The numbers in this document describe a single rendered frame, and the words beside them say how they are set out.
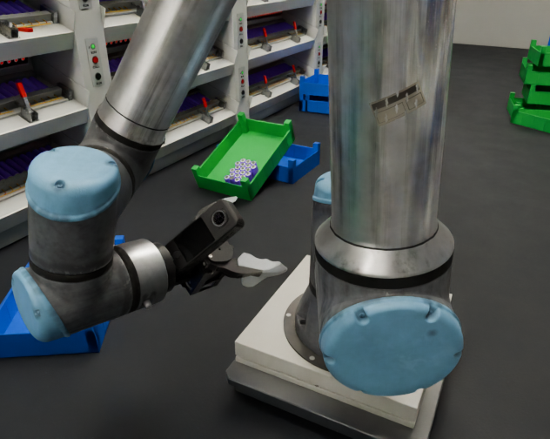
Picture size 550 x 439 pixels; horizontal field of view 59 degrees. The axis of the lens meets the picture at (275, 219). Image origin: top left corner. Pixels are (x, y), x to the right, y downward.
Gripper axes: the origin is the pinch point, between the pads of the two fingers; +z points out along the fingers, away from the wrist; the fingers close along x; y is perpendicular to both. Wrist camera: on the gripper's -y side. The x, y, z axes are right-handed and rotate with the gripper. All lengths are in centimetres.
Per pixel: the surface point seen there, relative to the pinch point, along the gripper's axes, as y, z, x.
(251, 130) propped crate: 41, 64, -59
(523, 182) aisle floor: 5, 115, 8
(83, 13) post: 16, 8, -81
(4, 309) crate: 44, -28, -22
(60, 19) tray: 20, 4, -83
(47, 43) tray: 22, -2, -76
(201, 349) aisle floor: 27.6, -4.3, 6.5
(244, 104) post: 51, 83, -83
